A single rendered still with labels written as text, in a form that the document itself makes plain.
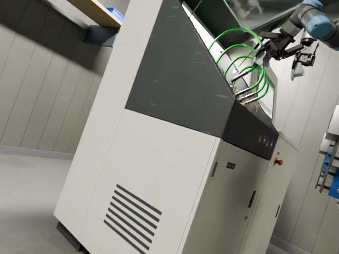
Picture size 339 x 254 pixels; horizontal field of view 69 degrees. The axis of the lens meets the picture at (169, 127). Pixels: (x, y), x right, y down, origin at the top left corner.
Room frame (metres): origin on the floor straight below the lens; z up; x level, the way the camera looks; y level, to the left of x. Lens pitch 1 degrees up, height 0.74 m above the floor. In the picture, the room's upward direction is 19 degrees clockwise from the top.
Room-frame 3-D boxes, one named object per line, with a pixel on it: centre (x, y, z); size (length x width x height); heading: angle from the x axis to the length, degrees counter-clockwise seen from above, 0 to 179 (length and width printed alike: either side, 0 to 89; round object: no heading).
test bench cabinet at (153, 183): (1.37, -0.19, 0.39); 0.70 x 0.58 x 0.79; 141
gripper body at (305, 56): (1.25, -0.54, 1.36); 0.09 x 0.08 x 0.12; 51
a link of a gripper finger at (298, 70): (1.24, -0.52, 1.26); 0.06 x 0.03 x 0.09; 51
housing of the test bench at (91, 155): (1.92, -0.07, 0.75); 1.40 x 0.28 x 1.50; 141
